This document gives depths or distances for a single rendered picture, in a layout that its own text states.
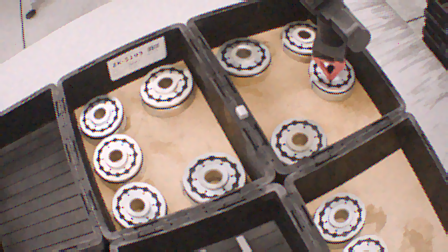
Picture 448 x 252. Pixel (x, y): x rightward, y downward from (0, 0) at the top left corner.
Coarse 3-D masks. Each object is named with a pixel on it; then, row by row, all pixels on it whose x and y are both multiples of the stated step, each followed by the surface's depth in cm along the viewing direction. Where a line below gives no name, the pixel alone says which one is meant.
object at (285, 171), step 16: (256, 0) 116; (208, 16) 114; (192, 32) 111; (208, 48) 108; (224, 80) 103; (384, 80) 101; (240, 96) 101; (400, 96) 98; (400, 112) 96; (256, 128) 98; (368, 128) 95; (336, 144) 94; (272, 160) 94; (304, 160) 92
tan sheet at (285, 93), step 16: (272, 32) 124; (272, 48) 121; (272, 64) 118; (288, 64) 118; (304, 64) 118; (272, 80) 116; (288, 80) 115; (304, 80) 115; (256, 96) 113; (272, 96) 113; (288, 96) 113; (304, 96) 113; (352, 96) 112; (256, 112) 111; (272, 112) 111; (288, 112) 111; (304, 112) 110; (320, 112) 110; (336, 112) 110; (352, 112) 110; (368, 112) 109; (272, 128) 109; (336, 128) 108; (352, 128) 107
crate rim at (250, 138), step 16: (160, 32) 112; (128, 48) 111; (192, 48) 108; (96, 64) 110; (208, 64) 106; (64, 80) 108; (64, 96) 105; (224, 96) 103; (64, 112) 103; (240, 128) 97; (256, 144) 95; (80, 160) 95; (80, 176) 93; (272, 176) 91; (240, 192) 90; (96, 208) 91; (192, 208) 89; (208, 208) 89; (144, 224) 88; (160, 224) 87; (112, 240) 86
